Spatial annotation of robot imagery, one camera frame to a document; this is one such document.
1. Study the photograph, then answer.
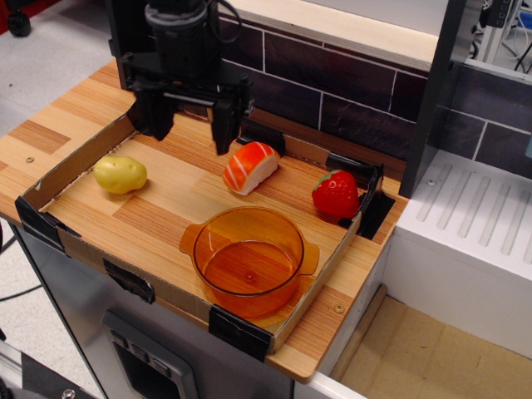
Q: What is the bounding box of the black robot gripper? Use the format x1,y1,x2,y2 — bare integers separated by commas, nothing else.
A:
121,3,254,155

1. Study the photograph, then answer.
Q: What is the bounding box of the salmon nigiri sushi toy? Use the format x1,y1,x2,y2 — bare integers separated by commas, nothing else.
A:
223,141,281,195

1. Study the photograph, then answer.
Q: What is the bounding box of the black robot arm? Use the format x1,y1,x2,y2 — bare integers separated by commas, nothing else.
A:
116,1,254,155

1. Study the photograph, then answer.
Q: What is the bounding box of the orange transparent plastic pot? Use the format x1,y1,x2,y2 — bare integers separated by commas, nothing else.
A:
180,207,319,318

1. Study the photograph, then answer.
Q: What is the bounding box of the cardboard fence with black tape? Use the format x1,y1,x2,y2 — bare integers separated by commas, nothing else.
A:
15,113,395,359

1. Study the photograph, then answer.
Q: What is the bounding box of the yellow potato toy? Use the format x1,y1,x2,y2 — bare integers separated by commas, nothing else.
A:
93,155,147,195

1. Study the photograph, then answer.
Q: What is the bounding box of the red strawberry toy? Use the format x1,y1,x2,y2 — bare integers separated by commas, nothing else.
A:
312,170,360,219

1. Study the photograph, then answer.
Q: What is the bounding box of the black chair caster wheel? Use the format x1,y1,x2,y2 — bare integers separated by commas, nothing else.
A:
7,10,32,37

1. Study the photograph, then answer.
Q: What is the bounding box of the grey toy oven front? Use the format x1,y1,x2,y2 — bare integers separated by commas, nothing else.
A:
12,227,294,398

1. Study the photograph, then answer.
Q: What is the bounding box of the white toy sink drainer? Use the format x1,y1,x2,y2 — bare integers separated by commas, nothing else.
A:
383,151,531,357

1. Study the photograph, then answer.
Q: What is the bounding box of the dark grey left post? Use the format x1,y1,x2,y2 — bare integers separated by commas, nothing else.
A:
105,0,155,90

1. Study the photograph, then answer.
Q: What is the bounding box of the dark grey post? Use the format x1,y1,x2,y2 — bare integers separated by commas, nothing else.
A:
105,0,155,90
399,0,482,198

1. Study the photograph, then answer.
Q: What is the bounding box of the dark grey right post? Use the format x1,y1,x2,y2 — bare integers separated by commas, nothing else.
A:
399,0,482,198

